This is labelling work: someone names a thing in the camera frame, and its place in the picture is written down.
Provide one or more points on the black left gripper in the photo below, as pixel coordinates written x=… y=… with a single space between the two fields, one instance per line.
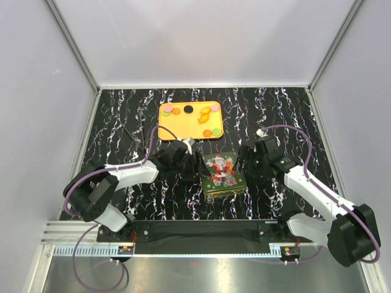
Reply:
x=196 y=171

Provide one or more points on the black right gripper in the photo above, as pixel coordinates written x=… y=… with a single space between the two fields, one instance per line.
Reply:
x=248 y=154

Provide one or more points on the gold tin lid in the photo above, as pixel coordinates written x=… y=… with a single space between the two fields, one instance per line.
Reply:
x=223 y=181

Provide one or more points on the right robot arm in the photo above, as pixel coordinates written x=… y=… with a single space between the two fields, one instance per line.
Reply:
x=348 y=231

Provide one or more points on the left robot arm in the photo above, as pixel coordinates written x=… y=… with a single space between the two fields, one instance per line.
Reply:
x=91 y=191

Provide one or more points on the green round cookie right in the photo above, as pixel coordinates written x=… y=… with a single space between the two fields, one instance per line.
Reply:
x=217 y=132

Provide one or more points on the green round cookie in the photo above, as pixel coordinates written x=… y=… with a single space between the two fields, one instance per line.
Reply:
x=165 y=113
x=217 y=132

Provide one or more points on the orange swirl cookie right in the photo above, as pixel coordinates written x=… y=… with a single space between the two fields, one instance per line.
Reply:
x=207 y=133

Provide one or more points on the orange swirl cookie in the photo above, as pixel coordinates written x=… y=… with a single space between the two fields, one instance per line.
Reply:
x=176 y=111
x=207 y=133

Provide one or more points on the yellow plastic tray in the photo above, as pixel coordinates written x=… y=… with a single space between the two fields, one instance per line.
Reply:
x=186 y=125

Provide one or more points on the lower fish shaped cookie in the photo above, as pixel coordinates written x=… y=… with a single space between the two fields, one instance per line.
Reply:
x=203 y=118

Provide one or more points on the fish shaped cookie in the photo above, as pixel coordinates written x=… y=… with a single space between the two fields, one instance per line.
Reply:
x=205 y=110
x=203 y=118

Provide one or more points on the pink round cookie right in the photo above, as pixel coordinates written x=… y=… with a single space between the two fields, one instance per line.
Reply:
x=214 y=107

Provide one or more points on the pink round cookie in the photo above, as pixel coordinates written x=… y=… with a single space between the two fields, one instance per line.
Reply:
x=168 y=108
x=214 y=107

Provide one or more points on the upper fish shaped cookie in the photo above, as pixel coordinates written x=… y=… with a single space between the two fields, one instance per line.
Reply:
x=205 y=110

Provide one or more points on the black sandwich cookie on tray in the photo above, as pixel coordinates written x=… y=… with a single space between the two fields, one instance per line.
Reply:
x=188 y=109

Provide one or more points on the orange swirl cookie left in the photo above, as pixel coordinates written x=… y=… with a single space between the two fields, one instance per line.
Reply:
x=176 y=111

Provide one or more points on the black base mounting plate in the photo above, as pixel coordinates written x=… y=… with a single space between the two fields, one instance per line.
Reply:
x=152 y=230

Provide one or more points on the green round cookie left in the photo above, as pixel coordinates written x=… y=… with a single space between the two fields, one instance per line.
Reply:
x=165 y=113

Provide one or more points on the pink round cookie left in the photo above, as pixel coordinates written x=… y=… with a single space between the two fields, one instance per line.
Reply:
x=168 y=108

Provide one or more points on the right electronics board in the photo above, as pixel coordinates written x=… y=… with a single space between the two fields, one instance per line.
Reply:
x=291 y=252

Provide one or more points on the electronics board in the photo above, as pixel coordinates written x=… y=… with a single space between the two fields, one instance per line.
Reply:
x=291 y=252
x=125 y=250

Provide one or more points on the left electronics board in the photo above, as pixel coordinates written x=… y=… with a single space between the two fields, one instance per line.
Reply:
x=125 y=250

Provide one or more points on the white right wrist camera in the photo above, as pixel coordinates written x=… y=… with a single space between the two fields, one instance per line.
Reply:
x=261 y=133

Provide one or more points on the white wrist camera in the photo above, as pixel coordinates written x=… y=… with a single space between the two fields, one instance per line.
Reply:
x=188 y=142
x=261 y=133

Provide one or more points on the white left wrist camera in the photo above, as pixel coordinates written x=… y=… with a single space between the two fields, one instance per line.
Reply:
x=188 y=142

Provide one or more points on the aluminium frame rail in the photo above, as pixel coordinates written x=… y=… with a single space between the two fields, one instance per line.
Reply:
x=266 y=251

